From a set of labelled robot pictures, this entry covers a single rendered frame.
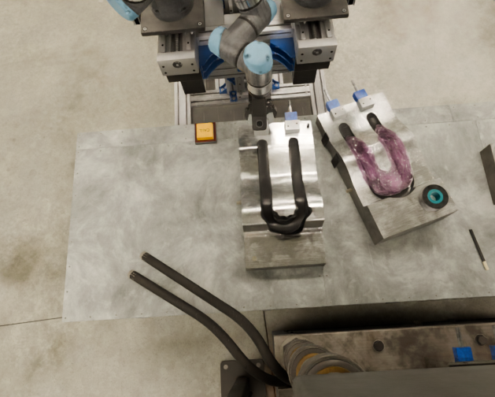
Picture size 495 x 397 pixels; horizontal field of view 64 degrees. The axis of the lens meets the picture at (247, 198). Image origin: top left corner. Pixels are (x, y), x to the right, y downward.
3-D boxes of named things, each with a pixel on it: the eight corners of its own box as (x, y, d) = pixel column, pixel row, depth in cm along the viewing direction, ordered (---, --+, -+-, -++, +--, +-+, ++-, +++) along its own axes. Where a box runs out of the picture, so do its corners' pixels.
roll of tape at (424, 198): (439, 215, 124) (444, 212, 121) (415, 205, 125) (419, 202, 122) (447, 193, 126) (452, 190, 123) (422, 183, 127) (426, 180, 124)
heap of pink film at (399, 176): (339, 139, 139) (343, 128, 132) (385, 122, 140) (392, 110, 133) (371, 204, 132) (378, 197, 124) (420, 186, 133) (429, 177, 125)
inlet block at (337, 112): (317, 96, 148) (319, 87, 143) (330, 91, 149) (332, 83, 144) (332, 124, 144) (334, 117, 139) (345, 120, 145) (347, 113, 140)
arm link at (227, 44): (230, 30, 116) (260, 48, 114) (207, 56, 114) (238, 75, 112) (228, 9, 109) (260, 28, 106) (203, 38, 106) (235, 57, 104)
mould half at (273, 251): (238, 137, 148) (236, 119, 135) (308, 131, 147) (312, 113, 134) (246, 271, 133) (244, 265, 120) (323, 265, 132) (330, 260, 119)
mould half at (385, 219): (315, 122, 148) (319, 107, 138) (378, 99, 150) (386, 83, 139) (374, 245, 133) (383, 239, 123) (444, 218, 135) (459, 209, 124)
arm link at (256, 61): (253, 32, 104) (278, 48, 102) (254, 59, 114) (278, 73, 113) (234, 53, 102) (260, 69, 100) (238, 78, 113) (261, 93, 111)
